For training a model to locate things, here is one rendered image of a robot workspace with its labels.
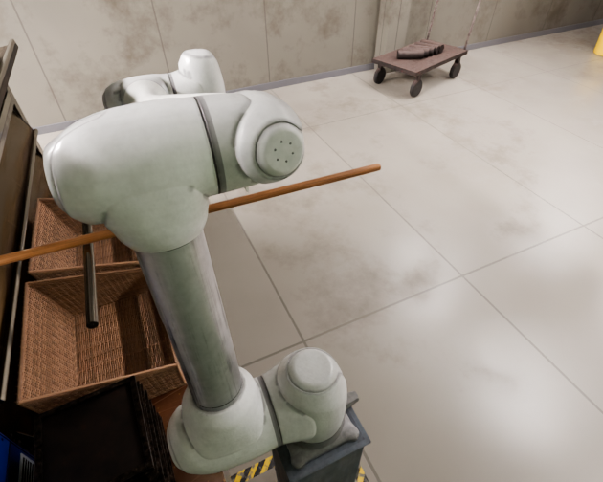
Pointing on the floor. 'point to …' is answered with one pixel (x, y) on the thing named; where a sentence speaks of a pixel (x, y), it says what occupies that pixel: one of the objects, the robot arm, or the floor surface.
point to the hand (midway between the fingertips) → (225, 192)
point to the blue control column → (1, 461)
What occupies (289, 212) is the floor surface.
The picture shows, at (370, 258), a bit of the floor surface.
